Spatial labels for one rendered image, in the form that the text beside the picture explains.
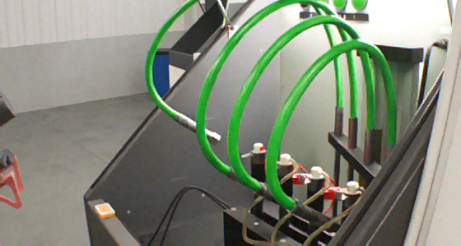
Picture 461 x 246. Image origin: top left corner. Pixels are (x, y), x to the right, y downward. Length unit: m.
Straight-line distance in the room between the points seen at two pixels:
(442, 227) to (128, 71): 7.39
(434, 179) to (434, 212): 0.04
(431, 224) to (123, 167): 0.72
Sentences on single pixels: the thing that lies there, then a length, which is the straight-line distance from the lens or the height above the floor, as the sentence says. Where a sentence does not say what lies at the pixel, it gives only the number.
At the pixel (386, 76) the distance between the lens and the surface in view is 0.67.
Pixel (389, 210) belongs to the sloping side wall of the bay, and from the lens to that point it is 0.57.
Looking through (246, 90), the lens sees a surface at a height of 1.25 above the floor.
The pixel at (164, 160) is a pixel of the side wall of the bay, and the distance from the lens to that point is 1.11.
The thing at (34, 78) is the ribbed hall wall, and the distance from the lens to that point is 7.27.
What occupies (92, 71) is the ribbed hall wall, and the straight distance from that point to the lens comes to 7.55.
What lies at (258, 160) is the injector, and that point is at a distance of 0.84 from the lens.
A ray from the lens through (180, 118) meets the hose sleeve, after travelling 0.88.
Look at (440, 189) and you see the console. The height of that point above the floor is 1.15.
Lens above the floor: 1.36
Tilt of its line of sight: 14 degrees down
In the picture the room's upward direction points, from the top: 1 degrees counter-clockwise
